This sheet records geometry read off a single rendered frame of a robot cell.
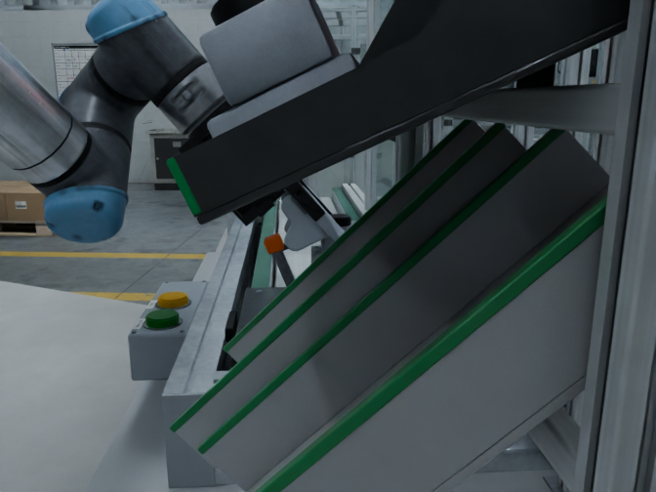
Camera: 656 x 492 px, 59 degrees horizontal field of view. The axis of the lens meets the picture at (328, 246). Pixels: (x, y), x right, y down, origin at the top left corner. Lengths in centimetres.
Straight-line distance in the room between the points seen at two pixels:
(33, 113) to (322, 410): 36
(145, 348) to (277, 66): 54
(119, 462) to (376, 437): 50
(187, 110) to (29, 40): 924
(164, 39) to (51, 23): 908
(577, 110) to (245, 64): 12
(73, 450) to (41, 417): 10
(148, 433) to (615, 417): 60
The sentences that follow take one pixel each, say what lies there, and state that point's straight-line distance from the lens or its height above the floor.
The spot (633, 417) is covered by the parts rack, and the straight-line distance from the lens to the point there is 19.
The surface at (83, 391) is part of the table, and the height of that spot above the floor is 86.
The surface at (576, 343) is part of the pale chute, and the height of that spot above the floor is 115.
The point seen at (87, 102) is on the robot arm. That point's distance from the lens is 69.
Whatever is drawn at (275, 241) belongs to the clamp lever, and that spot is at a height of 107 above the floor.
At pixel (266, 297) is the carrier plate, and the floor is 97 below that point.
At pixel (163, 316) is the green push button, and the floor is 97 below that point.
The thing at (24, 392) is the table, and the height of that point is 86.
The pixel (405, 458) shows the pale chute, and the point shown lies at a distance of 22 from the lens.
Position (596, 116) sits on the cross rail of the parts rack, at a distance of 20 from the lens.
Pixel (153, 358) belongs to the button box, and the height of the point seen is 93.
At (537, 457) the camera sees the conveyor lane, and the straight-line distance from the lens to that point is 67.
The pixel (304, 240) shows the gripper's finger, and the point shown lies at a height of 107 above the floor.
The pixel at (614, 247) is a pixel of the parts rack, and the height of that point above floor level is 119.
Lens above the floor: 123
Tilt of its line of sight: 14 degrees down
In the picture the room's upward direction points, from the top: straight up
